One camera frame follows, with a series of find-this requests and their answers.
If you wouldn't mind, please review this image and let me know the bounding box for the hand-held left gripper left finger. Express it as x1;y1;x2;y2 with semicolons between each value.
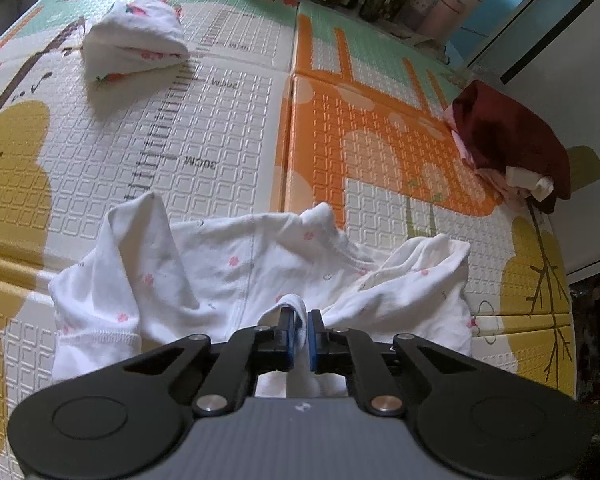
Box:
122;305;296;418

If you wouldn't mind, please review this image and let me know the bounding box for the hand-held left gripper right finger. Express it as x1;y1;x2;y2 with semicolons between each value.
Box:
307;309;481;418

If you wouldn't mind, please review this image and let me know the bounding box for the white flower-print baby shirt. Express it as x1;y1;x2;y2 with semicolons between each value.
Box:
47;191;476;398

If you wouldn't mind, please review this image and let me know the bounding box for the cream folded garment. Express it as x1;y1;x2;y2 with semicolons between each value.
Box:
502;165;555;201

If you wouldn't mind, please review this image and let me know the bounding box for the dark red garment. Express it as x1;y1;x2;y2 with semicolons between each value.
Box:
452;80;573;216

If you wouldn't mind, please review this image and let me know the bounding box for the folded white printed garment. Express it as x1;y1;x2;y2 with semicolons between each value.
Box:
81;0;191;83

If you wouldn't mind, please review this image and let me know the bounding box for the pink cylindrical container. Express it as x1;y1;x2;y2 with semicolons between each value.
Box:
422;0;465;43

